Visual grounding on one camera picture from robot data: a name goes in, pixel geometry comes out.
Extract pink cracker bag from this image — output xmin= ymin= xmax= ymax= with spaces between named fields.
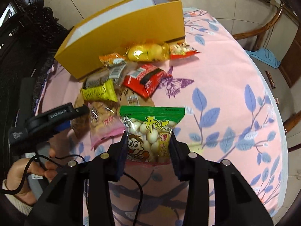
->
xmin=88 ymin=101 xmax=125 ymax=150

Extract yellow rice cracker bar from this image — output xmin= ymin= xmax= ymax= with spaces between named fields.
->
xmin=80 ymin=79 xmax=118 ymax=103

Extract clear long snack tube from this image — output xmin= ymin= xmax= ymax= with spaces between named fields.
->
xmin=83 ymin=64 xmax=127 ymax=89

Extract green ball biscuit bag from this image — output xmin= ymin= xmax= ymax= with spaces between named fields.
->
xmin=119 ymin=106 xmax=185 ymax=164

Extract golden yellow cake packet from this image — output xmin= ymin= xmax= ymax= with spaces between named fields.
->
xmin=125 ymin=43 xmax=170 ymax=62

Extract yellow ball biscuit bag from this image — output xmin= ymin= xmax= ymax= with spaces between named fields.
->
xmin=169 ymin=42 xmax=199 ymax=60

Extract person left hand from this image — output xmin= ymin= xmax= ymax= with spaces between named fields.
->
xmin=5 ymin=148 xmax=58 ymax=206

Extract brown bread packet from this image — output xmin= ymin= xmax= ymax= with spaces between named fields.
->
xmin=116 ymin=87 xmax=155 ymax=107

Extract small orange snack packet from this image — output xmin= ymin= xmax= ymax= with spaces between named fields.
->
xmin=98 ymin=53 xmax=126 ymax=68

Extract red snack packet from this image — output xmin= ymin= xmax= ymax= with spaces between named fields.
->
xmin=123 ymin=64 xmax=172 ymax=98

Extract dark carved wooden furniture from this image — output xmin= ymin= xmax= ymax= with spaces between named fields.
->
xmin=1 ymin=0 xmax=68 ymax=125

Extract pink patterned tablecloth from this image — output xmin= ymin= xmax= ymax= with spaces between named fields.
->
xmin=110 ymin=8 xmax=288 ymax=225

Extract small red candy wrapper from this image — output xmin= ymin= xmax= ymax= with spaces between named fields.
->
xmin=265 ymin=71 xmax=275 ymax=89

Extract yellow cardboard box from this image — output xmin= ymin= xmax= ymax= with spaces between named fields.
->
xmin=55 ymin=0 xmax=185 ymax=81

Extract wooden armchair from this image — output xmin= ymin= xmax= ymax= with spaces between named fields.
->
xmin=231 ymin=0 xmax=301 ymax=154

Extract blue cloth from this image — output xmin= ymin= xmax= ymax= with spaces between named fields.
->
xmin=246 ymin=48 xmax=281 ymax=68

